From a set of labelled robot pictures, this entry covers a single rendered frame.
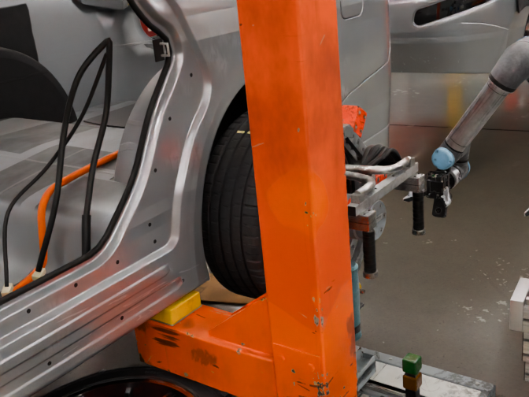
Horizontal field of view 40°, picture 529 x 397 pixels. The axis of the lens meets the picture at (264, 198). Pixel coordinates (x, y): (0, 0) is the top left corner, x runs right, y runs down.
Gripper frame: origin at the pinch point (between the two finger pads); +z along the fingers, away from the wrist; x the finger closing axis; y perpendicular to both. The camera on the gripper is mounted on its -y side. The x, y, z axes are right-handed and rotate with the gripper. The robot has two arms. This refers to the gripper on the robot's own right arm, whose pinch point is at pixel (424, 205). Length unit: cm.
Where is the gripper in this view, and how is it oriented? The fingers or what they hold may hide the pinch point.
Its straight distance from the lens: 245.9
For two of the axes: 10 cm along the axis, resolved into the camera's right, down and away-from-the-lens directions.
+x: 8.3, 1.2, -5.5
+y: -0.9, -9.3, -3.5
